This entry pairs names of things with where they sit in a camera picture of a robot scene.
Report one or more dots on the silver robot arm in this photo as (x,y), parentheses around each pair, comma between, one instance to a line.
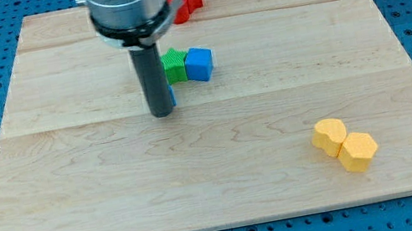
(132,24)

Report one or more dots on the wooden board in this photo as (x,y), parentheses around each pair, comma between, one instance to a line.
(79,150)

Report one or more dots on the small blue block behind rod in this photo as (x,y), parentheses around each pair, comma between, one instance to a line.
(173,97)

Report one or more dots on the blue cube block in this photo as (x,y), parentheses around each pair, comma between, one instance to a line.
(199,64)

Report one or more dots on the green star block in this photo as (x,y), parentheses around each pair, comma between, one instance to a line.
(174,65)

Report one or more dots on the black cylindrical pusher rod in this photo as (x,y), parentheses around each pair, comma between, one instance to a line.
(150,73)

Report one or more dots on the red round block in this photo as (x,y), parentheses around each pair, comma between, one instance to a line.
(181,10)

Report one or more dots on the yellow heart block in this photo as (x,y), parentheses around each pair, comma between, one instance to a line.
(328,135)

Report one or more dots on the yellow hexagon block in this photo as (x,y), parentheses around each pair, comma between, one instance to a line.
(357,151)

